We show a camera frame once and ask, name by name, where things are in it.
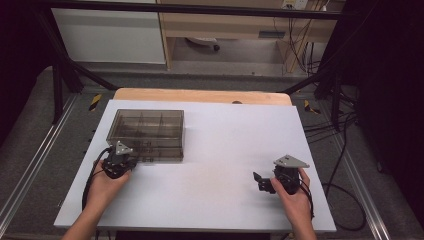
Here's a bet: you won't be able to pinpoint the wooden table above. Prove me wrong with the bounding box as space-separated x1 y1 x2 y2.
113 87 293 107

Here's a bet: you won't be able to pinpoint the yellow black striped tape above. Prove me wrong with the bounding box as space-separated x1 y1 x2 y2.
303 99 322 115
88 93 103 112

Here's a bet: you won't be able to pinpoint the black horizontal frame bar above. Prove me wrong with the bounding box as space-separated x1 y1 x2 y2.
36 1 344 20

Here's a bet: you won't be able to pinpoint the white board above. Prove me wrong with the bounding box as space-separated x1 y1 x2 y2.
53 99 337 233

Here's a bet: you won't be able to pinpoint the hanging desk cables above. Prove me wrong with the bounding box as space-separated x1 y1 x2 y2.
288 16 323 75

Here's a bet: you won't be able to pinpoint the white power strip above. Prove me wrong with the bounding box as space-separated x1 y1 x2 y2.
281 0 309 10

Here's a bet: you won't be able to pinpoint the bundle of black floor cables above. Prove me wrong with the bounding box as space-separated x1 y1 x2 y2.
303 109 358 144

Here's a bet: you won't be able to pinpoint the white chair base with caster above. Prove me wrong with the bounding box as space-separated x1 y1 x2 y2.
184 37 221 52

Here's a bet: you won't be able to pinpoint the long looped black floor cable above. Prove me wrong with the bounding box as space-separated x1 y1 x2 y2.
322 113 367 232

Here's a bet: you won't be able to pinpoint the person's right hand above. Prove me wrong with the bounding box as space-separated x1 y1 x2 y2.
269 167 314 222

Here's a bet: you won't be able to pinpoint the light wooden desk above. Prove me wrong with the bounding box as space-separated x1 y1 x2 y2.
156 0 346 74

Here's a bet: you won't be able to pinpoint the smoky transparent drawer organizer box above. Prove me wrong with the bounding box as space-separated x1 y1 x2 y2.
105 108 185 163

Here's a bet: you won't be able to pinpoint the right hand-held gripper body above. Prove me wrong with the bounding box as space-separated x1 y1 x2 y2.
272 154 310 196

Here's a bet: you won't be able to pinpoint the black metal stand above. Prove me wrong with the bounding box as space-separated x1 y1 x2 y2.
33 9 119 125
281 59 344 131

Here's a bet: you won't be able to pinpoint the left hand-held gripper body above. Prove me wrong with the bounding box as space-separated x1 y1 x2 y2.
101 140 138 180

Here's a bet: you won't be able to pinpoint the left hand-held gripper black cable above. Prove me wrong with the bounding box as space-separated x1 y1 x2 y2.
81 147 113 212

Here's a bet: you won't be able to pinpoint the white cabinet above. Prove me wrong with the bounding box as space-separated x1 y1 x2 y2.
50 0 167 65

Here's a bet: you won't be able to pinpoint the smoky transparent divided drawer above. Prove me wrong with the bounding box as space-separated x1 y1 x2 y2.
133 153 184 163

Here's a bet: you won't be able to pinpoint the person's left hand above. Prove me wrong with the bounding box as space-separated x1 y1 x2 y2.
87 160 133 212

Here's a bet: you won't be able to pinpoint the black curtain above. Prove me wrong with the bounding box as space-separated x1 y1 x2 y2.
0 0 54 148
326 0 424 231

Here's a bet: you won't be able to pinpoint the aluminium floor rail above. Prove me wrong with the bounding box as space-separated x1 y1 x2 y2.
333 133 392 240
0 94 79 228

